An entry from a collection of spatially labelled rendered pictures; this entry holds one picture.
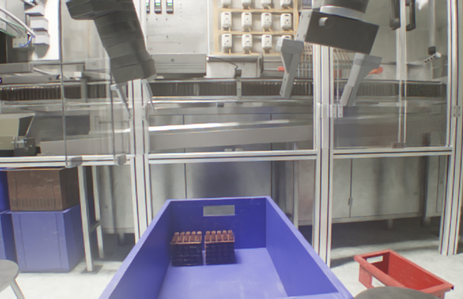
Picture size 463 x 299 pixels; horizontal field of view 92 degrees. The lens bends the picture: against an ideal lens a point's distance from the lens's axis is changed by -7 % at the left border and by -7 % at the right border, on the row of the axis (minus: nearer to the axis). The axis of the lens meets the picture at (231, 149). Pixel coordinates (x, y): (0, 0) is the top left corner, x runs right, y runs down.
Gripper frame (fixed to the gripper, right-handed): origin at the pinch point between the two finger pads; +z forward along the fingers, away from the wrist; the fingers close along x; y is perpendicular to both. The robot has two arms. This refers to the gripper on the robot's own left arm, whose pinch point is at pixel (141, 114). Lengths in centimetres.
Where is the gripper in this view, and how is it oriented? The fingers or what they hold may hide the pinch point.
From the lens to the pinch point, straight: 49.7
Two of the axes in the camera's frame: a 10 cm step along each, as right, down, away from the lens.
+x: -9.8, 1.2, 1.8
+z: 1.9, 8.7, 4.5
